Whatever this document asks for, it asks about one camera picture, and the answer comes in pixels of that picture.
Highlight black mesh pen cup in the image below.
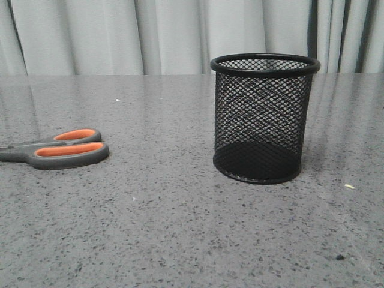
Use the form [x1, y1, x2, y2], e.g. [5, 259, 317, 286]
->
[211, 53, 320, 185]

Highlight grey pleated curtain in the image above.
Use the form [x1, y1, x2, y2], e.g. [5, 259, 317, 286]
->
[1, 1, 383, 76]

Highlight grey orange handled scissors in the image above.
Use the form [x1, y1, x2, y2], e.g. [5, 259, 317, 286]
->
[1, 128, 109, 170]

